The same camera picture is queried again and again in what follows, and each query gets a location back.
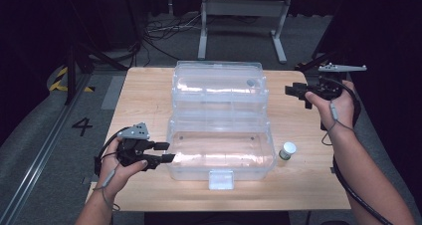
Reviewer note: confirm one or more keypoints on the small jar with white lid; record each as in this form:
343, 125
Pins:
287, 150

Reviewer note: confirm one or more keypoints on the person's left hand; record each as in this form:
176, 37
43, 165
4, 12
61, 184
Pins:
111, 172

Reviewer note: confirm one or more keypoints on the grey metal stand frame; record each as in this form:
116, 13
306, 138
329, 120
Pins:
244, 7

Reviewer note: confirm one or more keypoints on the metal floor rail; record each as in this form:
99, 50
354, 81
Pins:
36, 158

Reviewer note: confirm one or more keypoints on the black tripod stand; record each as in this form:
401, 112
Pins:
71, 72

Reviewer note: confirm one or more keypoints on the person's right hand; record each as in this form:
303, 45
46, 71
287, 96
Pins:
341, 113

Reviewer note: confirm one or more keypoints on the yellow black hazard tape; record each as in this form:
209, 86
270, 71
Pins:
59, 77

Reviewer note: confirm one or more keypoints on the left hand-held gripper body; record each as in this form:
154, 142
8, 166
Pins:
132, 148

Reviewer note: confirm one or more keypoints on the clear plastic storage box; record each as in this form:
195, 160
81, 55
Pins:
220, 125

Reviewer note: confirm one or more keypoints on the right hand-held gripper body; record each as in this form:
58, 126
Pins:
326, 87

